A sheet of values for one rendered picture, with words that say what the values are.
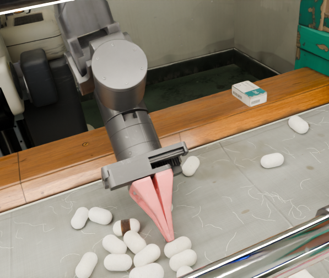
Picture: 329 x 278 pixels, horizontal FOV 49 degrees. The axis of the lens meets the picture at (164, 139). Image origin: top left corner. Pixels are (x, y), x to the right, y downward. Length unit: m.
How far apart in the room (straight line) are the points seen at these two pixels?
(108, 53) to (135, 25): 2.13
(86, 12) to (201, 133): 0.27
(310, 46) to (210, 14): 1.93
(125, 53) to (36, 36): 0.88
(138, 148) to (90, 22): 0.16
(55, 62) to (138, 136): 0.89
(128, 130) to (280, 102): 0.33
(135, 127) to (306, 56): 0.49
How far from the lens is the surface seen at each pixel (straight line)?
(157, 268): 0.40
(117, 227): 0.45
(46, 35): 1.25
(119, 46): 0.38
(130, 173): 0.40
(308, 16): 0.80
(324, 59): 0.78
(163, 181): 0.40
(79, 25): 0.46
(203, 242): 0.44
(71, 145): 0.61
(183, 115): 0.63
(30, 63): 1.11
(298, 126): 0.61
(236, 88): 0.67
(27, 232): 0.52
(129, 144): 0.41
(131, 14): 2.49
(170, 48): 2.63
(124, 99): 0.39
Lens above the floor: 1.07
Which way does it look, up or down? 33 degrees down
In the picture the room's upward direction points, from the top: 8 degrees counter-clockwise
